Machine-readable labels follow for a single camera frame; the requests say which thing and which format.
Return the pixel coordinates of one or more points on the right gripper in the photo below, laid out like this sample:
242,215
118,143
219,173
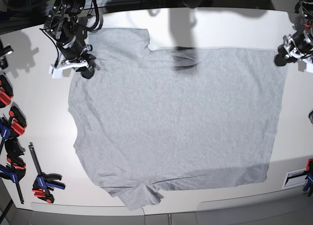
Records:
74,53

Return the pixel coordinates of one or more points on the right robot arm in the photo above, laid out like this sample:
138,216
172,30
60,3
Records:
62,27

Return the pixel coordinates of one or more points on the black red blue bar clamp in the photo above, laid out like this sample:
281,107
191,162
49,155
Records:
15,168

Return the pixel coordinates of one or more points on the red black clamp far left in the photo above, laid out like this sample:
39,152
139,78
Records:
6,92

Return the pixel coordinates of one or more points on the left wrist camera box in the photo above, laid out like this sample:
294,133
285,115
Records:
304,67

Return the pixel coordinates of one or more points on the grey round object right edge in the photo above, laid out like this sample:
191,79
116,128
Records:
310,116

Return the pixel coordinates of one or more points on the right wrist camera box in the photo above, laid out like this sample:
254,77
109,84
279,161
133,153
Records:
55,72

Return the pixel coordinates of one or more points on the small blue bar clamp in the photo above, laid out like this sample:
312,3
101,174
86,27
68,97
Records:
44,183

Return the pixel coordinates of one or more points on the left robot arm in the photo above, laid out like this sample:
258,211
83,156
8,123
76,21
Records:
305,9

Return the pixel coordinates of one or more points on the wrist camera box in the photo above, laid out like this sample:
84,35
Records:
55,72
304,67

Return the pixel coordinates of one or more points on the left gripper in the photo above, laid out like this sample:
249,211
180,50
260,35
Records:
296,48

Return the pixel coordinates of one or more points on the white label card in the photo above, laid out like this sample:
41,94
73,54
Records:
294,179

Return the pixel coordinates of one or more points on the grey T-shirt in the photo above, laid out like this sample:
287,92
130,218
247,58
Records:
169,119

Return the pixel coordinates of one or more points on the blue clamp right edge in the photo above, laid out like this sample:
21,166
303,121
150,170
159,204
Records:
309,178

